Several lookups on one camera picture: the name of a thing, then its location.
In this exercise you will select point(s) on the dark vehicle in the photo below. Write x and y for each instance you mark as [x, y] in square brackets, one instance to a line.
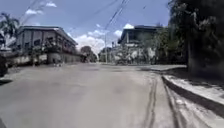
[2, 65]

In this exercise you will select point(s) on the grey concrete road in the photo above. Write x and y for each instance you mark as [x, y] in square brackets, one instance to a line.
[83, 96]

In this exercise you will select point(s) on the raised concrete kerb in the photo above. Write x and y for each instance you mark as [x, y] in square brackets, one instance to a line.
[196, 90]

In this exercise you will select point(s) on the round distant tree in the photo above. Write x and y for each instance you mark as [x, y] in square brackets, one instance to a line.
[87, 53]

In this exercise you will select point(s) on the two-storey building with balcony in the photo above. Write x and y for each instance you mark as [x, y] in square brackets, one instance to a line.
[43, 41]

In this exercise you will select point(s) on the palm tree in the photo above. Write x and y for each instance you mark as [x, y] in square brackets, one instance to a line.
[8, 26]

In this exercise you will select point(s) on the dark-roofed building behind wall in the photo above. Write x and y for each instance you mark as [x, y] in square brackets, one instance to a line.
[136, 38]

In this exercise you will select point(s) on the dark trees over wall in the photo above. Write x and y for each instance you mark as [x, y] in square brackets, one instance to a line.
[196, 30]

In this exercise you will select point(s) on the thin grey pole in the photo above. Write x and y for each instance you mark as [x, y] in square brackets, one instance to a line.
[106, 50]

